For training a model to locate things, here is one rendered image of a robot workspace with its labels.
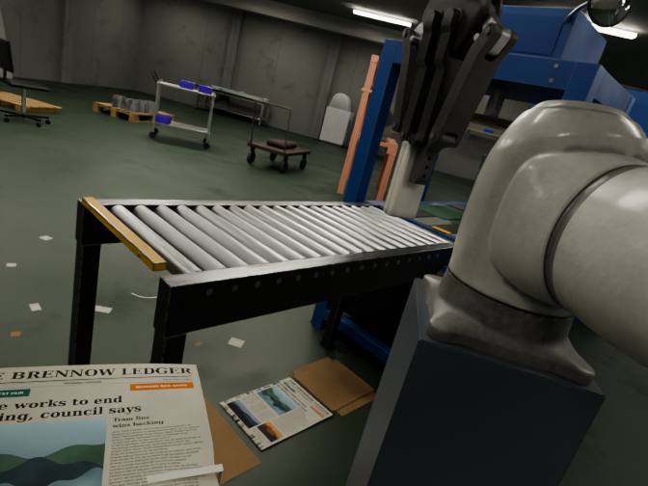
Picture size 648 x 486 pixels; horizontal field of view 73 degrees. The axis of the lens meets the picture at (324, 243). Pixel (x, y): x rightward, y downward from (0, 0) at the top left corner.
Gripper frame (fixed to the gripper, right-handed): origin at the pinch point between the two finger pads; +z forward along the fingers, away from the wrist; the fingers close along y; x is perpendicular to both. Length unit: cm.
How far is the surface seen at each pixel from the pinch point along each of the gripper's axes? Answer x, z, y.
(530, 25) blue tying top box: 118, -51, -114
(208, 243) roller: -2, 37, -74
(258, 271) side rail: 7, 36, -57
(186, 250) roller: -8, 37, -69
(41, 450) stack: -29.3, 33.3, -5.2
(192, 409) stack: -14.3, 33.4, -9.3
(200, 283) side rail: -7, 36, -50
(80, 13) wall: -139, -58, -1395
